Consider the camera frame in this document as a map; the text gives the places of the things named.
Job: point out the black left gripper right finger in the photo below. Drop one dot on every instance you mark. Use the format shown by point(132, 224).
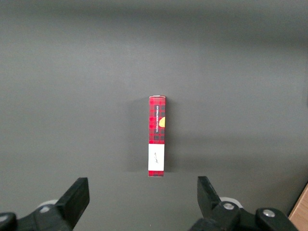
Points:
point(208, 199)

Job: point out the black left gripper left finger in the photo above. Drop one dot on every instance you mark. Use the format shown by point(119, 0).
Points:
point(74, 199)

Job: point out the red plaid shortbread box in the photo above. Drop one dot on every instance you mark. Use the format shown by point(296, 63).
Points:
point(157, 134)

